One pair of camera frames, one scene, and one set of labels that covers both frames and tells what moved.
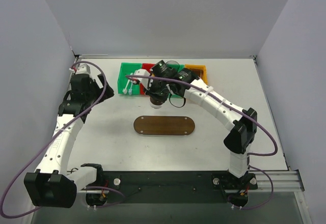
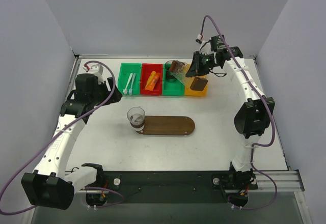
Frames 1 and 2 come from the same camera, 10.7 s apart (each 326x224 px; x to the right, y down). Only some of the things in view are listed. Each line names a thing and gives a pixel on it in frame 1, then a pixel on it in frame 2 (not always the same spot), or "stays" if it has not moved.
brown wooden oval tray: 157,125 stays
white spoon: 125,90 stays
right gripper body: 156,96 -> 197,62
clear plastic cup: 156,103 -> 136,116
